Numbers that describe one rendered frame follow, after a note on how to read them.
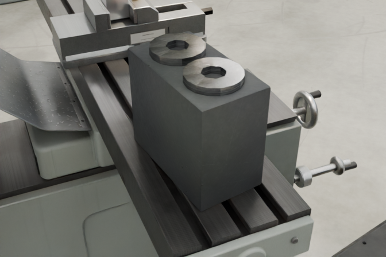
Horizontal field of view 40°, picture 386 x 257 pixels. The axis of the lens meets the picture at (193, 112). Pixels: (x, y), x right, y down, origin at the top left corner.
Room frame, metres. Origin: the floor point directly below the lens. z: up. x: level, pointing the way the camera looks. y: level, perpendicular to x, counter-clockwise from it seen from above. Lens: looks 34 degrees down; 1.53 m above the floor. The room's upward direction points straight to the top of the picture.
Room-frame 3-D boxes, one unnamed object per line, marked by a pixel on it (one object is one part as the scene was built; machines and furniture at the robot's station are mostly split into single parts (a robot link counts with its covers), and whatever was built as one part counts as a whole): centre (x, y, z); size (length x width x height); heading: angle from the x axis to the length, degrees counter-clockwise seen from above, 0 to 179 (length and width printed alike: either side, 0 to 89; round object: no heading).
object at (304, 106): (1.29, -0.30, 0.64); 0.16 x 0.12 x 0.12; 113
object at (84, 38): (1.16, 0.15, 1.00); 0.35 x 0.15 x 0.11; 112
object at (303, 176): (1.17, -0.38, 0.52); 0.22 x 0.06 x 0.06; 113
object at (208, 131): (0.70, 0.00, 1.04); 0.22 x 0.12 x 0.20; 33
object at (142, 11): (1.17, 0.13, 1.03); 0.12 x 0.06 x 0.04; 22
